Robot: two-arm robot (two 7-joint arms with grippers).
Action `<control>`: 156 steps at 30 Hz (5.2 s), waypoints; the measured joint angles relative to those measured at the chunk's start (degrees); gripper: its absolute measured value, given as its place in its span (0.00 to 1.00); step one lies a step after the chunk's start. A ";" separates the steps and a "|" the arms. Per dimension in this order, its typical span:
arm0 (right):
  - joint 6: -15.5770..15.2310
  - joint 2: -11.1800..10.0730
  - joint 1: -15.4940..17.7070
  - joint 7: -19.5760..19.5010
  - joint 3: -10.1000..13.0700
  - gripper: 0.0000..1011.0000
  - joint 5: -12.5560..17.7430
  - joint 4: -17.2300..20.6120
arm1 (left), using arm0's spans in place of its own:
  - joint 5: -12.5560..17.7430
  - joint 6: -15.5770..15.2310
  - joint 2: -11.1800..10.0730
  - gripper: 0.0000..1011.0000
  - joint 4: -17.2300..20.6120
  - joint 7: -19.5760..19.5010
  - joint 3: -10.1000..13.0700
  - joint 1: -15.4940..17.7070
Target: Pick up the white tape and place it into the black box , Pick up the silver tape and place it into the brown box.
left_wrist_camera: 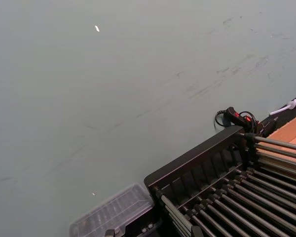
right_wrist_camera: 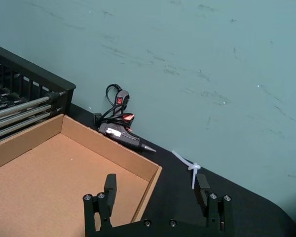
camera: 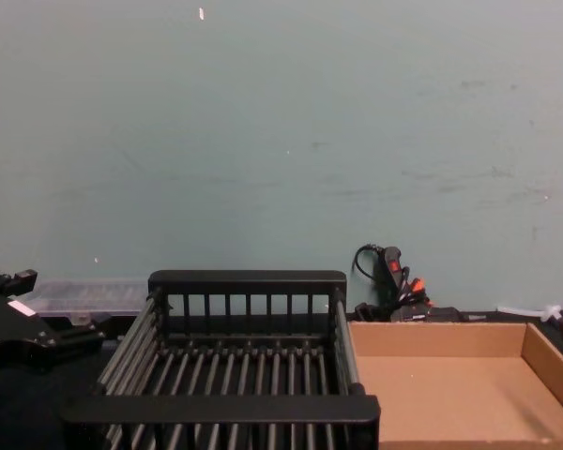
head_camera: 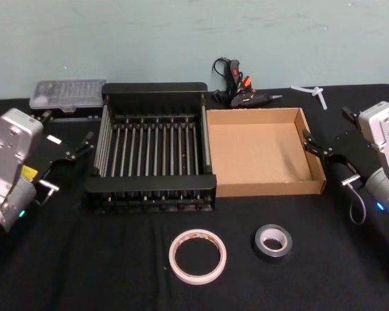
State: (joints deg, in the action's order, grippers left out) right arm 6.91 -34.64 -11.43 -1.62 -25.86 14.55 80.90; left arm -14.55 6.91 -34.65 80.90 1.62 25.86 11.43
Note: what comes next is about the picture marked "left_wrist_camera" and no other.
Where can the black rack with steel bars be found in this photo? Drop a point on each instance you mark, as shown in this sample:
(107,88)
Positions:
(187,153)

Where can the clear plastic case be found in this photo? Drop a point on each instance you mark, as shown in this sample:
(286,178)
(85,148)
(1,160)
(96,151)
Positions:
(113,212)

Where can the black table cloth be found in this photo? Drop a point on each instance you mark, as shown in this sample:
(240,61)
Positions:
(286,116)

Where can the shallow brown cardboard tray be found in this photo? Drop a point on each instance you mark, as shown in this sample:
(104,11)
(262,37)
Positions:
(293,128)

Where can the plain pale wall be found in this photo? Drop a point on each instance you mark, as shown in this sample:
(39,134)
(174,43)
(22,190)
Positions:
(88,98)

